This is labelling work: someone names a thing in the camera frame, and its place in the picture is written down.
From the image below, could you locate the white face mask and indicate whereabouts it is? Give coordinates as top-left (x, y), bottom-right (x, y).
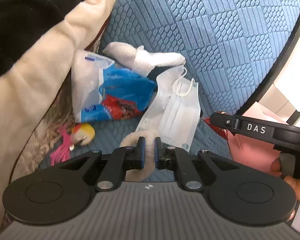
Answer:
top-left (136, 66), bottom-right (200, 152)

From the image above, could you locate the blue textured sofa cushion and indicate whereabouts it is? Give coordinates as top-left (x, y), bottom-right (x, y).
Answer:
top-left (38, 0), bottom-right (300, 183)

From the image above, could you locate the yellow pink small toy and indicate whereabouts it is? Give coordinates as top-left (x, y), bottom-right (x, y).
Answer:
top-left (50, 123), bottom-right (95, 166)

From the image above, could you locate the cream black red blanket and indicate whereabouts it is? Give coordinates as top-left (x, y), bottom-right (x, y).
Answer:
top-left (0, 0), bottom-right (115, 231)

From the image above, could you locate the white knitted cloth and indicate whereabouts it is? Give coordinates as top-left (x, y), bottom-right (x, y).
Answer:
top-left (102, 42), bottom-right (186, 77)

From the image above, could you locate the blue white plastic bag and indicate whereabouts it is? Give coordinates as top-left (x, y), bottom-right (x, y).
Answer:
top-left (71, 50), bottom-right (157, 123)

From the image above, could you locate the red foil snack wrapper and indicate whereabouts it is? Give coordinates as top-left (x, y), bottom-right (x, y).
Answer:
top-left (203, 118), bottom-right (228, 140)

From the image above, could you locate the panda plush toy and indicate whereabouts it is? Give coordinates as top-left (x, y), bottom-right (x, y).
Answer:
top-left (120, 129), bottom-right (159, 181)

